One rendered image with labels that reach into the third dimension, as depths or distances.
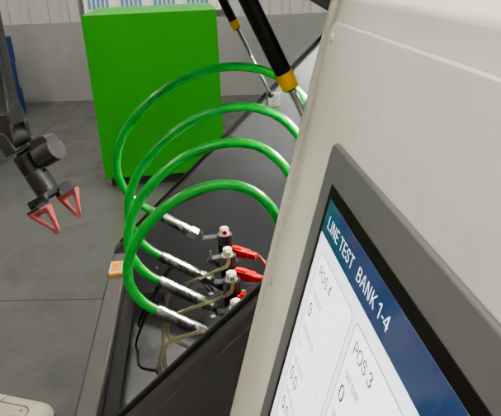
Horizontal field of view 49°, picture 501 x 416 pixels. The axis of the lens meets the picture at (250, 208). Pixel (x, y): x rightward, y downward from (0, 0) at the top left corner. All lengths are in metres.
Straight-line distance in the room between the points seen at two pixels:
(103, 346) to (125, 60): 3.34
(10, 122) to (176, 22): 2.88
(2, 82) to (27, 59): 6.61
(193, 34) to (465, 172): 3.97
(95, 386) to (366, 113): 0.72
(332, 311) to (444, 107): 0.16
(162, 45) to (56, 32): 3.75
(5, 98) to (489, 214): 1.27
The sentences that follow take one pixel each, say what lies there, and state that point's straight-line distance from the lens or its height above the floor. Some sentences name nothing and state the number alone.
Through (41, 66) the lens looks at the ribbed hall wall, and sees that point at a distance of 7.97.
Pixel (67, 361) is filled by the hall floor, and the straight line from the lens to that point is 2.66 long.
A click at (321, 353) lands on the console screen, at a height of 1.32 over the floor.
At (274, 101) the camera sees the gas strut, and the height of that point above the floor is 1.29.
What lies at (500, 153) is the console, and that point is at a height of 1.50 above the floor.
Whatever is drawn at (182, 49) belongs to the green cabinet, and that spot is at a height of 1.03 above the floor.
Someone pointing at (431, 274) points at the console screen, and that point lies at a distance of 0.28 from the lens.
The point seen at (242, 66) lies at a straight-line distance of 0.91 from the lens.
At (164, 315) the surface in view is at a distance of 0.79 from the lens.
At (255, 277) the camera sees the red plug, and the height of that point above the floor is 1.10.
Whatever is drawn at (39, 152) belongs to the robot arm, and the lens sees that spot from 1.40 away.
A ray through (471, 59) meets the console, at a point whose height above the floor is 1.53.
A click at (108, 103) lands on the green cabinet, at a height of 0.67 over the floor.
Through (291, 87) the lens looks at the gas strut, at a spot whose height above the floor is 1.46.
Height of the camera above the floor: 1.57
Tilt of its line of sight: 24 degrees down
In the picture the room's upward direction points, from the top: 2 degrees counter-clockwise
